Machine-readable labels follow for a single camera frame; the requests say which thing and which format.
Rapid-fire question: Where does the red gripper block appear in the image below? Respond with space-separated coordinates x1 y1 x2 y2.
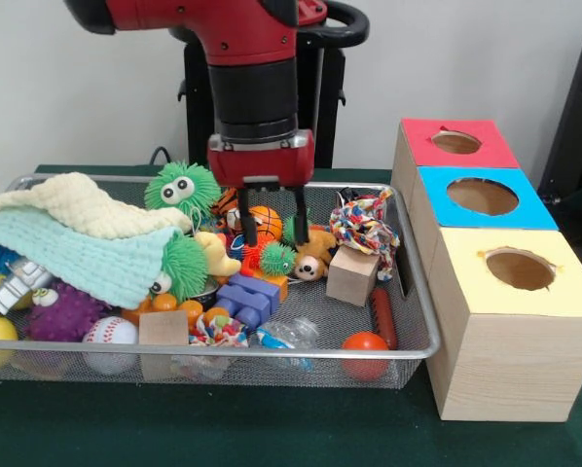
206 129 316 246

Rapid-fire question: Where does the tiger striped toy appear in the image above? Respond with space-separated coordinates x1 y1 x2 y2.
213 188 243 230

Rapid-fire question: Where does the brown plush toy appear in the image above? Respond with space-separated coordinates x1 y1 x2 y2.
293 229 338 283

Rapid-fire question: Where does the yellow duck plush toy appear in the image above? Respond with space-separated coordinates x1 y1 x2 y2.
196 231 241 283

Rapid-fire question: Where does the green spiky ball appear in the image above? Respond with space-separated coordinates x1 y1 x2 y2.
143 162 221 220

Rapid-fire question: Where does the multicoloured patterned cloth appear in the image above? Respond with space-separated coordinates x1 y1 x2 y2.
189 313 246 347

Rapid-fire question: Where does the cream knitted cloth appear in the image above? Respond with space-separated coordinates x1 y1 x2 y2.
0 172 193 239

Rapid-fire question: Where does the mint knitted cloth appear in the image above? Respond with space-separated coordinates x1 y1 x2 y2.
0 201 175 308

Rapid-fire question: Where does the clear shallow mesh bin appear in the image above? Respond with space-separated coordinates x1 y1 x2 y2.
0 173 442 390

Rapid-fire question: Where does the wooden box with three holes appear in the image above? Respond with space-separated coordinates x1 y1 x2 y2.
391 118 582 423

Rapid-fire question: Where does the small orange basketball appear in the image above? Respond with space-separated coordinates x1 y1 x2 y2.
247 205 283 241

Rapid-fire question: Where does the red maraca rattle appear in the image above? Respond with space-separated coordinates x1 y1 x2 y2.
342 287 399 381

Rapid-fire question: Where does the white baseball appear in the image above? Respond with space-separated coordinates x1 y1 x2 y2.
81 315 140 376

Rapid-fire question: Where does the dark green tablecloth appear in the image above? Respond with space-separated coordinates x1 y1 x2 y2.
0 163 582 467

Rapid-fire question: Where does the purple monster toy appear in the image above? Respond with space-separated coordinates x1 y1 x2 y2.
26 282 107 343

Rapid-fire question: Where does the black panel stand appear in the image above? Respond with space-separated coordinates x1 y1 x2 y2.
537 32 582 230

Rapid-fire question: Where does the multicoloured rope toy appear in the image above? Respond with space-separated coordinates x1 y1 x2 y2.
327 191 399 281

